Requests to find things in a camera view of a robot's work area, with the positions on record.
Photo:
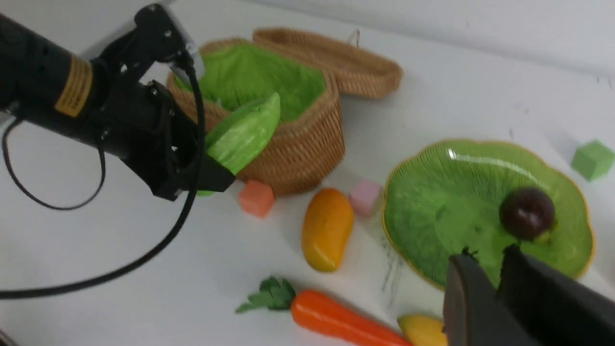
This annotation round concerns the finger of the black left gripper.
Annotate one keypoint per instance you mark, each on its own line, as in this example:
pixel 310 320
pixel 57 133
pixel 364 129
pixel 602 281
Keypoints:
pixel 211 176

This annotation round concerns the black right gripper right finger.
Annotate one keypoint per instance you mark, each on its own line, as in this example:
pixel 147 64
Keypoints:
pixel 553 309

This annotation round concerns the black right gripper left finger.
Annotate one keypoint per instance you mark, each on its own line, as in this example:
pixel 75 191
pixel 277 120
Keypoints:
pixel 472 314

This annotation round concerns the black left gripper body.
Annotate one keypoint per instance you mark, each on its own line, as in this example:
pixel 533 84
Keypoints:
pixel 150 133

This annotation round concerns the green toy cucumber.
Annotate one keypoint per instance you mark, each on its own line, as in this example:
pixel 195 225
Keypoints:
pixel 245 133

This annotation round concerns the yellow toy banana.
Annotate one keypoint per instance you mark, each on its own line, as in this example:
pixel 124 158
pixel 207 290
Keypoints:
pixel 421 330

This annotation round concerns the purple toy mangosteen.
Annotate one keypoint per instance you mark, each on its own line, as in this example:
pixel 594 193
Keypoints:
pixel 527 213

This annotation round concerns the orange yellow toy mango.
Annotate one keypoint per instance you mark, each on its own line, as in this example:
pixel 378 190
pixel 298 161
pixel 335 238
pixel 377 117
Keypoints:
pixel 326 229

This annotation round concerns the orange toy carrot green leaves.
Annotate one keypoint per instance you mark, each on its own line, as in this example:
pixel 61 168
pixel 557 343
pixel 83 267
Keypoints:
pixel 319 313

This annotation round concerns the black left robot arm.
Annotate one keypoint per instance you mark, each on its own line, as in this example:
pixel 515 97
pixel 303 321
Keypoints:
pixel 49 86

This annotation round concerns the orange foam cube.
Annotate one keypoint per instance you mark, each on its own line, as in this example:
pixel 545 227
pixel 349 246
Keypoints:
pixel 256 199

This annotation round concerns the woven wicker basket green lining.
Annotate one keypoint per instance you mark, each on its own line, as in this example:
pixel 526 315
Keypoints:
pixel 309 141

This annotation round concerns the green glass leaf plate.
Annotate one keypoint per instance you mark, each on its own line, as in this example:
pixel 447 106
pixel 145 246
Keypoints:
pixel 446 198

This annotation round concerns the green foam cube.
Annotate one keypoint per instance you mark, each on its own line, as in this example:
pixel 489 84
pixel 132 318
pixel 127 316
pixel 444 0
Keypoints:
pixel 593 160

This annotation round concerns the pink foam cube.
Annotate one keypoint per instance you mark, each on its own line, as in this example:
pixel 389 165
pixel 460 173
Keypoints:
pixel 364 196

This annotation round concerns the woven wicker basket lid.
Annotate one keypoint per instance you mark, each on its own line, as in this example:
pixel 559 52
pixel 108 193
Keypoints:
pixel 358 72

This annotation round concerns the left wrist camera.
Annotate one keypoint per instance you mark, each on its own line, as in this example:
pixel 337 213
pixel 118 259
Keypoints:
pixel 155 35

